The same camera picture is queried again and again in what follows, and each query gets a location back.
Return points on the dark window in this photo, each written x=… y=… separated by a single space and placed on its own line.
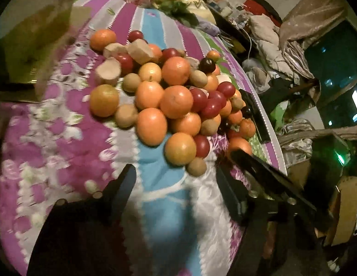
x=333 y=51

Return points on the dark purple plum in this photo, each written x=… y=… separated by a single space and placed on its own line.
x=246 y=111
x=207 y=64

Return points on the leafy green vegetable bunch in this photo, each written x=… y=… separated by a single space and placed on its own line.
x=178 y=10

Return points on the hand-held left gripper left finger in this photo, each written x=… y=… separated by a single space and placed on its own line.
x=125 y=184

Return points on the green plastic bag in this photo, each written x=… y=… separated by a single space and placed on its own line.
x=279 y=113

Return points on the beige shiny curtain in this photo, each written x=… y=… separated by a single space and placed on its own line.
x=310 y=20

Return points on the black smartphone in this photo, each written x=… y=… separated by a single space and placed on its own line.
x=257 y=115

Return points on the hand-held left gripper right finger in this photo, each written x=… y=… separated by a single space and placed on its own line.
x=231 y=198

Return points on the cluster of toiletry bottles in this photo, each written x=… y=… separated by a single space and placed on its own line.
x=224 y=10

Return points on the heap of pale bedding clothes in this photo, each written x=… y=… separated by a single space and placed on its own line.
x=267 y=26

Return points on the dark bedside table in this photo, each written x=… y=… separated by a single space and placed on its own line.
x=224 y=26

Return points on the purple tissue packet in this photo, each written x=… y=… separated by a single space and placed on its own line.
x=208 y=28

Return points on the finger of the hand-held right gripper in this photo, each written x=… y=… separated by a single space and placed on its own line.
x=267 y=175

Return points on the brown cardboard box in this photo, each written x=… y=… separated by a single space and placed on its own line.
x=349 y=207

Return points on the pile of oranges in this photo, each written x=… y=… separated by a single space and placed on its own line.
x=176 y=102

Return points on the beige potato piece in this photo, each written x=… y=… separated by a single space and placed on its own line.
x=141 y=51
x=114 y=49
x=108 y=72

